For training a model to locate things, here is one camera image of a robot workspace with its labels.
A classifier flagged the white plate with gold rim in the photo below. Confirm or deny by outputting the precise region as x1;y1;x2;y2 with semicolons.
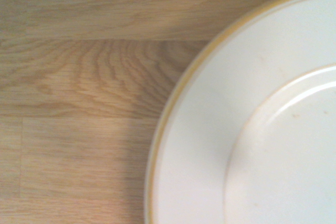
143;0;336;224

